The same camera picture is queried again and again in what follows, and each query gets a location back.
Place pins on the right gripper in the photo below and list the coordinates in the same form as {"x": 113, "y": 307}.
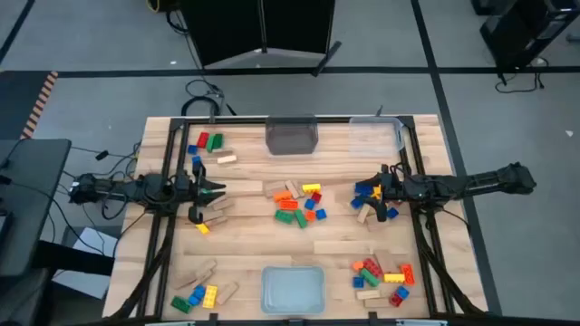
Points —
{"x": 394, "y": 188}

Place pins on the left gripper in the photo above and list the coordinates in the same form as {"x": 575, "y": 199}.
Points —
{"x": 188, "y": 188}

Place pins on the orange small toy brick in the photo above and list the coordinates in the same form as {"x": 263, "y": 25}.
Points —
{"x": 310, "y": 216}
{"x": 358, "y": 265}

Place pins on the yellow long toy brick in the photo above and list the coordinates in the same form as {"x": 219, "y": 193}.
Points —
{"x": 394, "y": 278}
{"x": 311, "y": 187}
{"x": 210, "y": 296}

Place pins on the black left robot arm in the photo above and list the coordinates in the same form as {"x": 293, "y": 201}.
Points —
{"x": 136, "y": 190}

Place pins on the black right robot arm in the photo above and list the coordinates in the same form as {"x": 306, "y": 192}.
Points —
{"x": 476, "y": 183}

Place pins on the blue long toy brick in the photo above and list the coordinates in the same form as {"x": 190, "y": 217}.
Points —
{"x": 362, "y": 188}

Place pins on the pale wooden block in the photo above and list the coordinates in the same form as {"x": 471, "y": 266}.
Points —
{"x": 226, "y": 159}

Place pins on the green long toy brick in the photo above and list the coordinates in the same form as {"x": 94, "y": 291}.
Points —
{"x": 301, "y": 218}
{"x": 215, "y": 142}
{"x": 181, "y": 304}
{"x": 370, "y": 277}
{"x": 284, "y": 217}

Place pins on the red long toy brick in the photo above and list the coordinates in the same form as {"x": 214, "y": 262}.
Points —
{"x": 373, "y": 268}
{"x": 202, "y": 140}

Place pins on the clear plastic bin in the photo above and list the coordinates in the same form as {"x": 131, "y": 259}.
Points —
{"x": 376, "y": 136}

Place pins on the dark grey plastic bin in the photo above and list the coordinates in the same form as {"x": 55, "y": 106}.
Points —
{"x": 292, "y": 136}

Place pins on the black power adapter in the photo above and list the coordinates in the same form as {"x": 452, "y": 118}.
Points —
{"x": 102, "y": 155}

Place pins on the white sheet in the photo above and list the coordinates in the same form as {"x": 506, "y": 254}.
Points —
{"x": 97, "y": 244}

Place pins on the black partition screen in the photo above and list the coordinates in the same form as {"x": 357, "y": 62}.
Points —
{"x": 226, "y": 31}

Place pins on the black desk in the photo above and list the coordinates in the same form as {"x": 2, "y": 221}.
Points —
{"x": 31, "y": 204}

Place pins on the black mat striped edge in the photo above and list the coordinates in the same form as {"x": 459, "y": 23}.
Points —
{"x": 18, "y": 104}

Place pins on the black equipment cabinet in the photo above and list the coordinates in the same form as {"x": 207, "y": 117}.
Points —
{"x": 521, "y": 31}

